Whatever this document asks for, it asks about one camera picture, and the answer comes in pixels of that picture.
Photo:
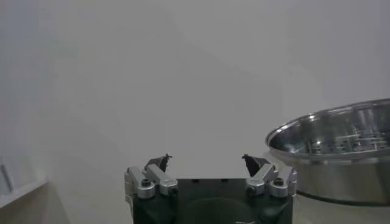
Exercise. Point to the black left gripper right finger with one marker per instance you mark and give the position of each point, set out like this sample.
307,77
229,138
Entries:
262,175

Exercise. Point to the stainless steel steamer basket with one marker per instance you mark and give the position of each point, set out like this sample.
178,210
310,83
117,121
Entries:
335,179

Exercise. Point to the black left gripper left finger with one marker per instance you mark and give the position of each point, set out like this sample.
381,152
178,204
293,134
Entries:
158,178

